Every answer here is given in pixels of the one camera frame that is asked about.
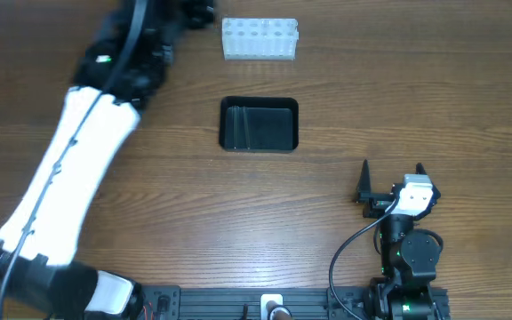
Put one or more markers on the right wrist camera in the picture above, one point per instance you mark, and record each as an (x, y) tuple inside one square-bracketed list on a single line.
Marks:
[(413, 195)]

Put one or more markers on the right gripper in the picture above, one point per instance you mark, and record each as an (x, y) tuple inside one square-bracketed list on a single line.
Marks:
[(373, 202)]

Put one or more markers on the white test tube rack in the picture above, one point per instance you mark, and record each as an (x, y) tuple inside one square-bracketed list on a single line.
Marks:
[(260, 42)]

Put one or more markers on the clear test tube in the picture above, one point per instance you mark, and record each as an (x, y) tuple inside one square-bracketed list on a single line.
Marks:
[(246, 129), (235, 129)]

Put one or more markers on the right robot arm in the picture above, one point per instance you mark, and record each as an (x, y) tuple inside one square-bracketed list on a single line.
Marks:
[(409, 253)]

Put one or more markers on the mounting rail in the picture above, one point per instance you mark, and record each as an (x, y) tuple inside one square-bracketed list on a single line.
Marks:
[(220, 303)]

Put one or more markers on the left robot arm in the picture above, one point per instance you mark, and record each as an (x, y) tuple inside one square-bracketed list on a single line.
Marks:
[(74, 169)]

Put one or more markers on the black tray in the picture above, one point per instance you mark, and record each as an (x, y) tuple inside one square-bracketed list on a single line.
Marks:
[(269, 129)]

